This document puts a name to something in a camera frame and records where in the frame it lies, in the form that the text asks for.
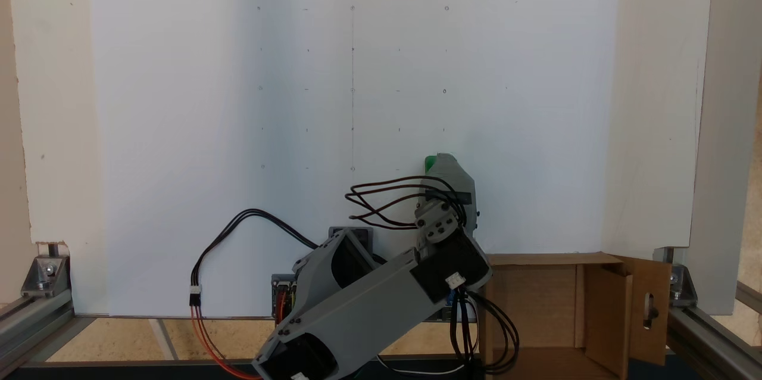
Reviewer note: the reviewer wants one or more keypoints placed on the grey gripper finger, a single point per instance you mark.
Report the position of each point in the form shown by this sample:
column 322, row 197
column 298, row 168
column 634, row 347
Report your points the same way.
column 452, row 177

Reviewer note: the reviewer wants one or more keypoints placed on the green dice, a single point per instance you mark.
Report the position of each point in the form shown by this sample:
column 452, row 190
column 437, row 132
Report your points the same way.
column 429, row 163

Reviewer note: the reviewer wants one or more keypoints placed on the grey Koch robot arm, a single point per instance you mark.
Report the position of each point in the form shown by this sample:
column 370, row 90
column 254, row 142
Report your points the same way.
column 357, row 314

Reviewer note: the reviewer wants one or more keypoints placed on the brown cardboard box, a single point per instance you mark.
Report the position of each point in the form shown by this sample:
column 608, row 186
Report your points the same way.
column 547, row 308

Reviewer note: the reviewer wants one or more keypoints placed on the circuit board in grey case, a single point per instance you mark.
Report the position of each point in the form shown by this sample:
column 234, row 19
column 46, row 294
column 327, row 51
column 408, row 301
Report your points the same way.
column 280, row 296

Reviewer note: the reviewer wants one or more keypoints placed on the white paper sheet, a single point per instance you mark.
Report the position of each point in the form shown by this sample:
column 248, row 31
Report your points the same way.
column 178, row 100

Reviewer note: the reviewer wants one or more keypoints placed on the aluminium corner bracket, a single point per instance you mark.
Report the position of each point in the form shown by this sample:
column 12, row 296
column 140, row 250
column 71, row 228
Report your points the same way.
column 46, row 273
column 681, row 287

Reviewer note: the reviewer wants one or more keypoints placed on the aluminium frame profile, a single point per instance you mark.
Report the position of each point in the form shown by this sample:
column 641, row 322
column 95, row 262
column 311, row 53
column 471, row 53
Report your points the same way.
column 708, row 338
column 30, row 323

